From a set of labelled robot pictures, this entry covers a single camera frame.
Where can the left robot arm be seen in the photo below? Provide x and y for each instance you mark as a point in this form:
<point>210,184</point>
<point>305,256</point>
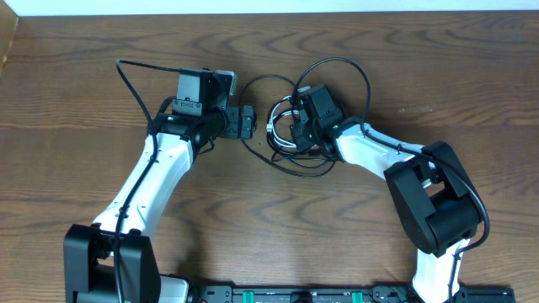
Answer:
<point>112,259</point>

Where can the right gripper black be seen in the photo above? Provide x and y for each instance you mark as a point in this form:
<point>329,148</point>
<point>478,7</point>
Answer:
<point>301,137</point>

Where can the cardboard panel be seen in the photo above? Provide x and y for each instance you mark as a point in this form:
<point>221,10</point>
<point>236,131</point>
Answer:
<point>8,24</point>

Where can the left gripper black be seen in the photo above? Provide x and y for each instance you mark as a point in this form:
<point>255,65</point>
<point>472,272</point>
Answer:
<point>246,122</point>

